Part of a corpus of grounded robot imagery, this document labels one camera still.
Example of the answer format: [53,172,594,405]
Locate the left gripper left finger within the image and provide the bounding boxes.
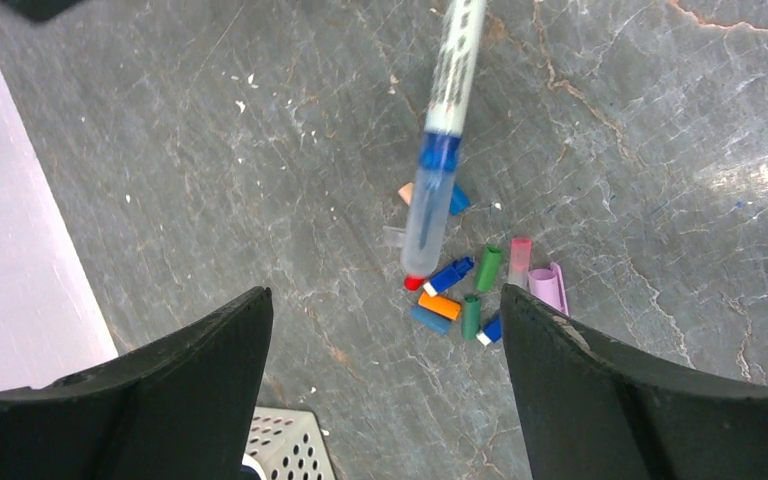
[0,287,273,479]

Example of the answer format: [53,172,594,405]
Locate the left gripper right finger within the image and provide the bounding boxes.
[500,285,768,479]

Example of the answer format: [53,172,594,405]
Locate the pink highlighter cap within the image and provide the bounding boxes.
[528,262,569,315]

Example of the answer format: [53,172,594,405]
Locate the dark green marker cap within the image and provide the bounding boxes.
[461,295,482,340]

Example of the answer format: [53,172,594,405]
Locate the small pink pen cap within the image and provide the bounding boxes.
[507,237,532,290]

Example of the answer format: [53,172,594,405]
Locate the orange marker cap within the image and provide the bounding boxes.
[418,292,462,321]

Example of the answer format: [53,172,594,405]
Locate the teal marker cap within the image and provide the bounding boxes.
[410,305,452,335]

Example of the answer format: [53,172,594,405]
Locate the blue whiteboard marker cap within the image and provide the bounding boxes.
[423,257,474,297]

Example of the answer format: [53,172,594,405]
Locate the red marker cap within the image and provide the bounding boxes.
[403,275,426,291]

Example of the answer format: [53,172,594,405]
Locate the clear cap blue pen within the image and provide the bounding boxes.
[401,0,487,277]

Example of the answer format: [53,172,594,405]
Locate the peach marker cap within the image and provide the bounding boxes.
[397,182,414,206]

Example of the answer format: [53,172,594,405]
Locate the large blue marker cap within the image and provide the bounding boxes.
[449,184,471,216]

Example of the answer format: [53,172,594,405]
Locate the white plastic basket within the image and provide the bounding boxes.
[242,407,336,480]

